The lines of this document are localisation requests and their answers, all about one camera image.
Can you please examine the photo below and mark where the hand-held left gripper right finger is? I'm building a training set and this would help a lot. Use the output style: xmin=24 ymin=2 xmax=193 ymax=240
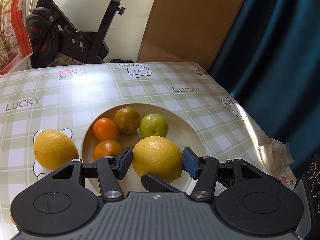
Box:
xmin=182 ymin=147 xmax=263 ymax=203

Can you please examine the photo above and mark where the pointed yellow lemon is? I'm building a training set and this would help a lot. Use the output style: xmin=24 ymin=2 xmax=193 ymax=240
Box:
xmin=33 ymin=129 xmax=80 ymax=170

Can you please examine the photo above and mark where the green checked tablecloth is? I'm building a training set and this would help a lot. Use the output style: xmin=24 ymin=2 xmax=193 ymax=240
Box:
xmin=0 ymin=62 xmax=300 ymax=230

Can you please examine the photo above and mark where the round yellow lemon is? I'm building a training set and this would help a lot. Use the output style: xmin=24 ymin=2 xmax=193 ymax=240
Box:
xmin=132 ymin=136 xmax=183 ymax=184

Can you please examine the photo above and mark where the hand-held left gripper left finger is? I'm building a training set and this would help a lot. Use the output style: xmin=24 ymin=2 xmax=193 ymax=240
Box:
xmin=51 ymin=147 xmax=133 ymax=202

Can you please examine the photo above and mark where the cream round plate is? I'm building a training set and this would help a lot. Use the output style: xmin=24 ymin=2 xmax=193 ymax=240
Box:
xmin=81 ymin=103 xmax=220 ymax=195

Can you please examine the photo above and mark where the pink room wall poster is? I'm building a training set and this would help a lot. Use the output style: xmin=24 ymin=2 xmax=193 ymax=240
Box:
xmin=0 ymin=0 xmax=34 ymax=74

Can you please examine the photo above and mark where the black exercise bike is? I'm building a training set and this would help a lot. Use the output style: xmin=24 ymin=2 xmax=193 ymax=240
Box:
xmin=25 ymin=0 xmax=153 ymax=68

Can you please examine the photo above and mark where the dark teal curtain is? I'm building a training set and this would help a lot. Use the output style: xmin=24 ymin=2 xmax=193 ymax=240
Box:
xmin=209 ymin=0 xmax=320 ymax=155

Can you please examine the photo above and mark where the brown wooden board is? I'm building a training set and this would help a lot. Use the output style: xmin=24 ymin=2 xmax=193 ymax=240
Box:
xmin=136 ymin=0 xmax=253 ymax=73

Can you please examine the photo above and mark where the yellow-green round fruit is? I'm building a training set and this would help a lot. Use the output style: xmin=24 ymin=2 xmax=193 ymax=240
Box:
xmin=139 ymin=114 xmax=169 ymax=138

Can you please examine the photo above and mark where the dull greenish orange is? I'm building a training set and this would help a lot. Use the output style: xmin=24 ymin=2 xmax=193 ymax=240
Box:
xmin=114 ymin=107 xmax=141 ymax=134

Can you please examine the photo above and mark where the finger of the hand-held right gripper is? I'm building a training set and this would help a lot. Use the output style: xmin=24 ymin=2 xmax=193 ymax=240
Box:
xmin=141 ymin=173 xmax=182 ymax=193

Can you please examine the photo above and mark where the small bright tangerine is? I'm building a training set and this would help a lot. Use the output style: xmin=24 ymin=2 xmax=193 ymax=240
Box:
xmin=93 ymin=118 xmax=119 ymax=142

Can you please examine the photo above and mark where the orange tangerine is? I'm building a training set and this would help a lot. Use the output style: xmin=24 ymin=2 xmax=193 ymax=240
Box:
xmin=93 ymin=140 xmax=124 ymax=162

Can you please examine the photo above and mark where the clear plastic corner guard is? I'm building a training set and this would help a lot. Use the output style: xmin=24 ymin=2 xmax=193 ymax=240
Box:
xmin=257 ymin=136 xmax=295 ymax=174

